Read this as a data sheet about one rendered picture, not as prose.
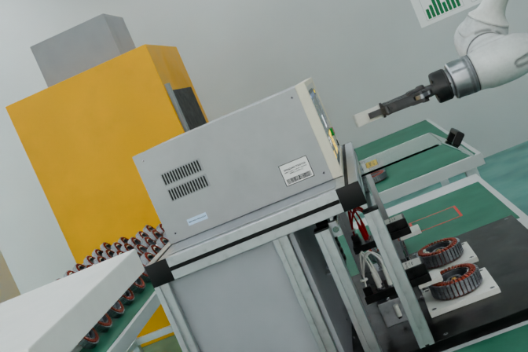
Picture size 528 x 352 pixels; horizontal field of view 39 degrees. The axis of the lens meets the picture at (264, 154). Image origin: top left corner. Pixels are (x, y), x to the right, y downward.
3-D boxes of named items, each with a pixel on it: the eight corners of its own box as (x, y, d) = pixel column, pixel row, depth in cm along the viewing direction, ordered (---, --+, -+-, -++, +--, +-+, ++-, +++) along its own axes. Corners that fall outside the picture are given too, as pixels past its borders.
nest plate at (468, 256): (467, 245, 192) (466, 240, 192) (478, 261, 177) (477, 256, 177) (412, 266, 194) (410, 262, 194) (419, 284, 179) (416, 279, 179)
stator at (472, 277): (478, 272, 166) (471, 257, 166) (488, 287, 155) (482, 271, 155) (430, 290, 168) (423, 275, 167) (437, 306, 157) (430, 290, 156)
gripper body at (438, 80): (458, 98, 172) (419, 114, 174) (452, 96, 181) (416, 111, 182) (445, 67, 172) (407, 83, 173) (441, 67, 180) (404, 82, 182)
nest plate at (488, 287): (486, 272, 168) (484, 266, 168) (501, 292, 153) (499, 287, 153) (423, 295, 170) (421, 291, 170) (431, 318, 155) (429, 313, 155)
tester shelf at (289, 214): (357, 156, 206) (350, 141, 206) (367, 203, 139) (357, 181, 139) (211, 216, 212) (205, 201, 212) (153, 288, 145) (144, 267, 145)
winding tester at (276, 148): (342, 150, 195) (311, 77, 194) (343, 175, 152) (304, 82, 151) (206, 206, 201) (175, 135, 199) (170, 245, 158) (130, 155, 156)
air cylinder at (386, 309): (406, 308, 167) (397, 285, 166) (409, 319, 159) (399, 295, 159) (384, 316, 167) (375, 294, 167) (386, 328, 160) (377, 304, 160)
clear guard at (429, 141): (458, 144, 197) (449, 123, 197) (474, 156, 174) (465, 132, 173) (342, 191, 202) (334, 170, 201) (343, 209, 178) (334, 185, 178)
